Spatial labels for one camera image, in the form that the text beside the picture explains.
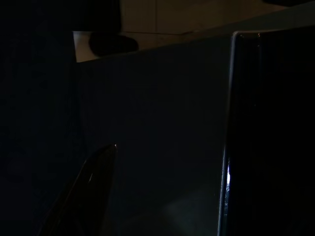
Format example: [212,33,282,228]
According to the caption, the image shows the black oval object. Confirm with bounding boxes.
[88,31,139,56]

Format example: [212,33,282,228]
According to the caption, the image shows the blue grey fridge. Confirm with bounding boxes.
[73,6,315,236]

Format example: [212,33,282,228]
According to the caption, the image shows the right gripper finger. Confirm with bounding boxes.
[36,143,118,236]

